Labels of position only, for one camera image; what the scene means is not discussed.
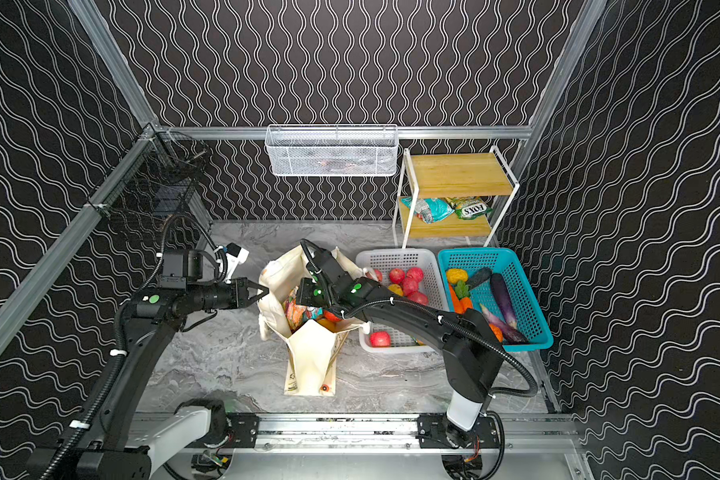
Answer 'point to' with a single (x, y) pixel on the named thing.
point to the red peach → (397, 276)
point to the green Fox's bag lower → (468, 207)
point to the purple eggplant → (502, 299)
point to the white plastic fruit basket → (378, 264)
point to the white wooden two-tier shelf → (457, 195)
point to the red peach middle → (410, 286)
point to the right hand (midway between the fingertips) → (295, 294)
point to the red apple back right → (415, 273)
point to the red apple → (380, 339)
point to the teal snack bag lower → (429, 209)
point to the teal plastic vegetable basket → (529, 313)
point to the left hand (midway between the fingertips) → (272, 291)
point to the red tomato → (330, 316)
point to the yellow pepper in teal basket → (454, 275)
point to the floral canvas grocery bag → (312, 350)
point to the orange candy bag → (297, 314)
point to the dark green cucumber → (479, 277)
